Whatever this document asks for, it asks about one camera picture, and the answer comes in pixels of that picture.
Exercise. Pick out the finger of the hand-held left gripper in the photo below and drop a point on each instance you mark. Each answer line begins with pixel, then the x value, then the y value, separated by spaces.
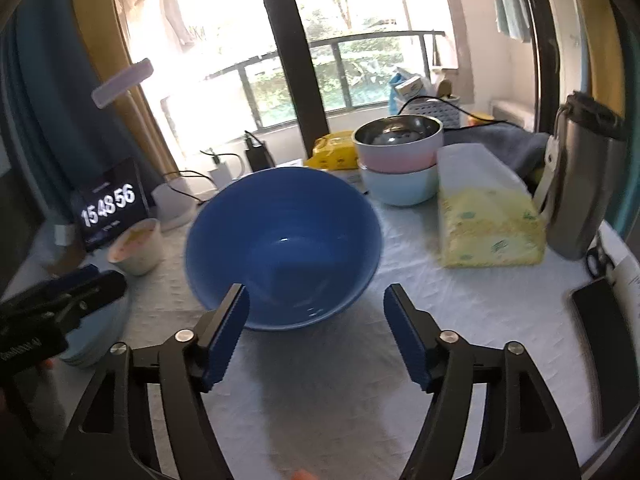
pixel 75 276
pixel 105 287

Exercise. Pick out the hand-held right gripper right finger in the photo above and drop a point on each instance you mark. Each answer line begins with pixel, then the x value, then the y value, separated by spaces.
pixel 407 340

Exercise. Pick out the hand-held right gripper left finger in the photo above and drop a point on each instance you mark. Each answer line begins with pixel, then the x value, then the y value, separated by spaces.
pixel 227 340

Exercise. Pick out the light blue plate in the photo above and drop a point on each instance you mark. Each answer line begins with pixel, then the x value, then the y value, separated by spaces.
pixel 87 360
pixel 107 320

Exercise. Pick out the pink watermelon print bowl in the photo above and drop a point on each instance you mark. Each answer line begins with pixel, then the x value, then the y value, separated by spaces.
pixel 137 255

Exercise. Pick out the dark blue bowl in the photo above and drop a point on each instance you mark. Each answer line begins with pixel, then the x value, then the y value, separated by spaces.
pixel 280 240

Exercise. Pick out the person's left hand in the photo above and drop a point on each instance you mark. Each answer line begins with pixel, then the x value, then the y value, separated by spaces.
pixel 47 365

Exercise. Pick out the person's right hand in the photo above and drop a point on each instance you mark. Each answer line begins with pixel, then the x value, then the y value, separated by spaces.
pixel 302 476

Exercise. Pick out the small white card box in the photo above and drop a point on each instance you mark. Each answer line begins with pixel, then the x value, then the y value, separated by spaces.
pixel 64 235

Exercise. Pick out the white textured tablecloth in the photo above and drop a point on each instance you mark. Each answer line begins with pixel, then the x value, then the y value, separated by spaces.
pixel 450 320

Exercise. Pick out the tablet showing clock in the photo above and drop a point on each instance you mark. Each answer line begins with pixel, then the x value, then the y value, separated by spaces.
pixel 107 205

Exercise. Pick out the yellow tissue pack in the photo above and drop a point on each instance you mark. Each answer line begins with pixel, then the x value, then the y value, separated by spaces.
pixel 487 225

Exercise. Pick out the pale blue bowl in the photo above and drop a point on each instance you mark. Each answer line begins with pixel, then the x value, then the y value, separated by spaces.
pixel 400 187

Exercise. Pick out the white charger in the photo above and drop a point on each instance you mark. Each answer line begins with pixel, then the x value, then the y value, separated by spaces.
pixel 223 172

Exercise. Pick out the wide teal curtain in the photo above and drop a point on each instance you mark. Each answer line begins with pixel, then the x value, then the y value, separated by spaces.
pixel 50 110

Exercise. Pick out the pink steel-lined bowl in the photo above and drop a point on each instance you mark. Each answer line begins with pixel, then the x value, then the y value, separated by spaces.
pixel 400 157

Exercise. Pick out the black charger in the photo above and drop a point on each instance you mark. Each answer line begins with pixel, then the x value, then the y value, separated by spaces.
pixel 259 156

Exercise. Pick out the black phone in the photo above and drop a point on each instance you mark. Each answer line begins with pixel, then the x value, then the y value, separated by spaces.
pixel 602 350

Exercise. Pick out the white desk lamp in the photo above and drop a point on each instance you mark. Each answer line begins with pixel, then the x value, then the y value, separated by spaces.
pixel 122 83

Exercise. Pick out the yellow packet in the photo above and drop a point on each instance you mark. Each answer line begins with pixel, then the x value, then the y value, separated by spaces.
pixel 332 152

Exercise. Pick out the black scissors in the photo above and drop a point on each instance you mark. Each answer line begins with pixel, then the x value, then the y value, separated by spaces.
pixel 597 260

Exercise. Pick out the grey cloth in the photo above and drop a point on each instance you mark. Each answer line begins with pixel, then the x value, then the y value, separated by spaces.
pixel 505 142

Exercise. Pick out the white slotted basket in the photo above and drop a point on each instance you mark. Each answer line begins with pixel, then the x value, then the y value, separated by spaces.
pixel 432 112

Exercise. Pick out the white paper sheet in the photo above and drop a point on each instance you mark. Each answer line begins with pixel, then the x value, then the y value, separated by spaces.
pixel 627 275

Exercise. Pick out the steel thermos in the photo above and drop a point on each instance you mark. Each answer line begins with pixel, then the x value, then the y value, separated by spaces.
pixel 580 185

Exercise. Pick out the blue and white bag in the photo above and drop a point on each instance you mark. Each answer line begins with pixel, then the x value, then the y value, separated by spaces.
pixel 407 87

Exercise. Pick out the yellow curtain beside lamp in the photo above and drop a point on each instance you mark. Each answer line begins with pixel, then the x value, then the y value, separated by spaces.
pixel 95 10

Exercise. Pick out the white hanging garment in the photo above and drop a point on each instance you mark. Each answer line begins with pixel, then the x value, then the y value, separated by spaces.
pixel 175 10

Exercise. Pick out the balcony railing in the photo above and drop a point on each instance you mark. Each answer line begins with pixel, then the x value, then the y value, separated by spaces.
pixel 426 55

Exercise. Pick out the yellow curtain beside thermos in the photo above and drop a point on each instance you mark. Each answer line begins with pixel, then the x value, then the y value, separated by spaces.
pixel 607 50

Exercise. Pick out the hanging pale blue towel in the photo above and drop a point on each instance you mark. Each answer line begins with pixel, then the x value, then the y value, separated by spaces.
pixel 510 0

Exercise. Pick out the dark sliding door frame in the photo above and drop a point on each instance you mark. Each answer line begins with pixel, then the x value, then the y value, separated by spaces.
pixel 542 60
pixel 287 35

